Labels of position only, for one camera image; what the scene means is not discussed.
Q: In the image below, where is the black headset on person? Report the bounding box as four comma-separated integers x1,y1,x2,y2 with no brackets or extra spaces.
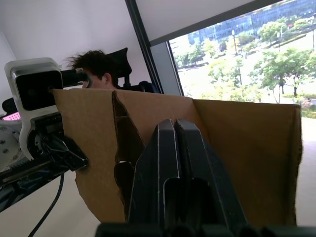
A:
60,68,92,89

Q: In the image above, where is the dark window frame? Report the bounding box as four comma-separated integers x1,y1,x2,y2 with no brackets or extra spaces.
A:
124,0,284,95

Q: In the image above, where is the pink lit object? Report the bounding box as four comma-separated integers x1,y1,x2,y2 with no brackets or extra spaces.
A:
0,112,21,122

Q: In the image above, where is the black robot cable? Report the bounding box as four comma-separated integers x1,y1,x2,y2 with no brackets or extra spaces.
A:
28,172,65,237

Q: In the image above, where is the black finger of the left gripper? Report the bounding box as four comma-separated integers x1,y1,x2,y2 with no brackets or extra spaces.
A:
43,135,89,172

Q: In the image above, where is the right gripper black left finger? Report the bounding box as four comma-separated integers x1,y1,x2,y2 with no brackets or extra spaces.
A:
126,118,183,225

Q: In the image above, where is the small brown cardboard box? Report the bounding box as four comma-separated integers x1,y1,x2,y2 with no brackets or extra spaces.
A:
50,88,303,227

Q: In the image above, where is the white roller blind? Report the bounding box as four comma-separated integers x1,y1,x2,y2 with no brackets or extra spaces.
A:
137,0,283,42

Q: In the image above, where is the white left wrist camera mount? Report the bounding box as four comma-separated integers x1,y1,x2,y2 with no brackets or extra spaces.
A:
4,57,65,158

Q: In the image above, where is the black office chair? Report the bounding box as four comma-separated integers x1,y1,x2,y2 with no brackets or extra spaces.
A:
108,47,157,94

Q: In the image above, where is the dark-haired person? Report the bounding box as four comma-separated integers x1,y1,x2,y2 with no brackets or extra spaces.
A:
65,50,119,90

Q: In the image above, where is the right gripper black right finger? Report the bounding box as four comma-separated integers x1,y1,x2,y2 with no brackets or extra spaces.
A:
174,118,249,226

